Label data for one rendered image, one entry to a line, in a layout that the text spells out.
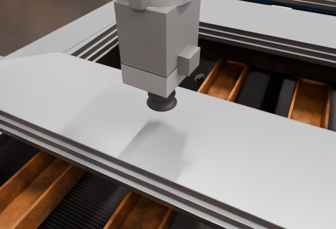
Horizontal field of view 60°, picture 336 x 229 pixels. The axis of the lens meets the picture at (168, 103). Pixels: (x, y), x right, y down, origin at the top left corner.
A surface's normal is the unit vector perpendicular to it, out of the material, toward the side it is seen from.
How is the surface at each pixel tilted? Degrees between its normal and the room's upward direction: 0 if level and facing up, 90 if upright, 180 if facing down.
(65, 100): 0
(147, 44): 90
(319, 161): 0
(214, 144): 0
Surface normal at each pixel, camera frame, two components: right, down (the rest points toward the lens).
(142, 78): -0.48, 0.56
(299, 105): 0.00, -0.77
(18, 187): 0.90, 0.28
